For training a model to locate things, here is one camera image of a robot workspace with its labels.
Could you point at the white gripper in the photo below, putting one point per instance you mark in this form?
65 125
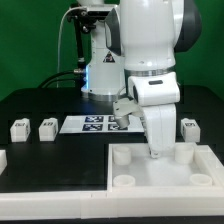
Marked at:
160 128

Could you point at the white front fence rail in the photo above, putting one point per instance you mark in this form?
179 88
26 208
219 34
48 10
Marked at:
100 204

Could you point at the black camera stand pole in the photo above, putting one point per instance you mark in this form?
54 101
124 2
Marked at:
80 54

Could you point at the black camera on mount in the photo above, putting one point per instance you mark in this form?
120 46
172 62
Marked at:
86 18

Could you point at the white square tabletop tray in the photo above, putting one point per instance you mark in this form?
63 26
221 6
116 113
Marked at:
188 170

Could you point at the white left fence block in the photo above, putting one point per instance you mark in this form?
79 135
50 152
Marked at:
3 161

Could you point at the white sheet with markers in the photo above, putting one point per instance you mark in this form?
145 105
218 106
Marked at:
98 124

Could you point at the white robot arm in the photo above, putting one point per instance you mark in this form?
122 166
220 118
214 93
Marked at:
133 61

